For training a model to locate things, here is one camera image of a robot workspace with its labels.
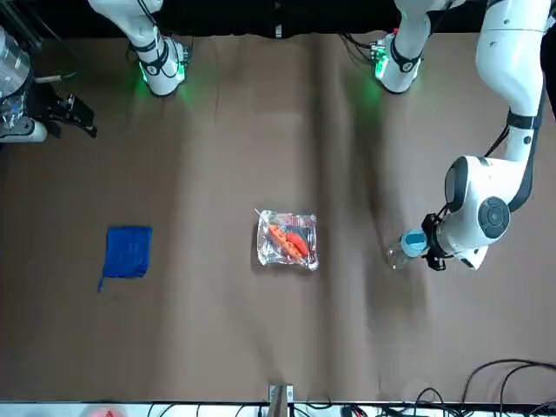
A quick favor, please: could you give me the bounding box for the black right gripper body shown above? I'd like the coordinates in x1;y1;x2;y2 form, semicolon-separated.
26;81;67;138

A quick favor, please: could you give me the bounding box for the blue dishcloth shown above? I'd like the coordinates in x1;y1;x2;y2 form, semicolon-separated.
96;225;154;295

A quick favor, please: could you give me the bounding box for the orange sausage skewer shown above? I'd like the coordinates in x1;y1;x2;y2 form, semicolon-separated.
255;208;291;251

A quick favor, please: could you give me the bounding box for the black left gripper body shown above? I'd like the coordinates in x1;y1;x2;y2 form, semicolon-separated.
427;225;442;260

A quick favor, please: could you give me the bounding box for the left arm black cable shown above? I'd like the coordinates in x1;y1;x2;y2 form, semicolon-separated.
434;64;548;227

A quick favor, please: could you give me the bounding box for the clear seasoning bottle blue cap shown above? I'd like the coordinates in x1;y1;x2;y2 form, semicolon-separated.
386;228;427;273

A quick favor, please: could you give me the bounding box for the silver aluminium post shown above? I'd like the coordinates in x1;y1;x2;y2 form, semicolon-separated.
268;383;295;417

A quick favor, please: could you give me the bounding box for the red sausage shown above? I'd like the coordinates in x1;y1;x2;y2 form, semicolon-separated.
284;232;311;260

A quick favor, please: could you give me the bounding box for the black frame bar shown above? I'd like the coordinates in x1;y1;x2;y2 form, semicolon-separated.
0;0;44;49

